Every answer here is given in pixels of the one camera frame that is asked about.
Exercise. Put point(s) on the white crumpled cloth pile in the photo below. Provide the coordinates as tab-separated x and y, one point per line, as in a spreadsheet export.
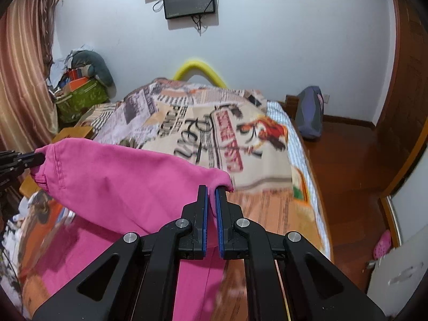
60	65

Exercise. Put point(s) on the grey plush pillow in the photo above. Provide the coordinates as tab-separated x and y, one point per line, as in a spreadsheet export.
97	65

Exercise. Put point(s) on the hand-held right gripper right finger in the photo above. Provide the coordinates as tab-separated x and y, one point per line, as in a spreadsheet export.
219	220

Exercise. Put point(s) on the yellow foam tube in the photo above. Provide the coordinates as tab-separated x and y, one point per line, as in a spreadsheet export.
187	65

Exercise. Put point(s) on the pink slipper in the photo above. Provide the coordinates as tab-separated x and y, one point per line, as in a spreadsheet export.
382	244

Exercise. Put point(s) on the white cabinet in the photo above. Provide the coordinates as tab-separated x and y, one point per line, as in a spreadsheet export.
398	274

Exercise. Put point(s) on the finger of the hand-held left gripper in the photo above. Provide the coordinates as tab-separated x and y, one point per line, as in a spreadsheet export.
10	180
31	159

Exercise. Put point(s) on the brown wooden door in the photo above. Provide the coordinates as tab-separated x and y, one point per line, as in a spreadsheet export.
408	90

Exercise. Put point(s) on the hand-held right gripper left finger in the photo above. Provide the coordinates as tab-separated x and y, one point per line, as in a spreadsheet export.
204	220

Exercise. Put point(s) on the orange cardboard box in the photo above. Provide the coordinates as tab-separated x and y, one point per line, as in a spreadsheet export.
77	80

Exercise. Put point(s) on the small black wall monitor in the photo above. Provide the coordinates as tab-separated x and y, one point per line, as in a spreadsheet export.
189	0

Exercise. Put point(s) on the white sliding wardrobe door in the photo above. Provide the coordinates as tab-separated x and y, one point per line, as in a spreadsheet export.
413	200

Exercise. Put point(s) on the pink pants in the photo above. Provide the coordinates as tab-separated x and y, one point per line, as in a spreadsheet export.
117	190

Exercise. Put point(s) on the striped brown curtain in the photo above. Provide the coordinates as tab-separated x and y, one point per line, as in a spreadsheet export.
23	73

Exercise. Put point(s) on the green patterned storage bag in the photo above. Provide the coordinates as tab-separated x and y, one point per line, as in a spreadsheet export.
82	102

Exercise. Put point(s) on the grey blue backpack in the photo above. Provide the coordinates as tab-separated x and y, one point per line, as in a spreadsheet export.
309	113

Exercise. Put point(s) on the newspaper print blanket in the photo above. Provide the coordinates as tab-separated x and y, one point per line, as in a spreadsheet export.
234	140

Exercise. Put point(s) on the blue checked bed sheet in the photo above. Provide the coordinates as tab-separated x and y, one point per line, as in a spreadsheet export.
297	147

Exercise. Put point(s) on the wooden bed post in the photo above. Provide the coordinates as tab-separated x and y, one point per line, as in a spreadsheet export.
291	105

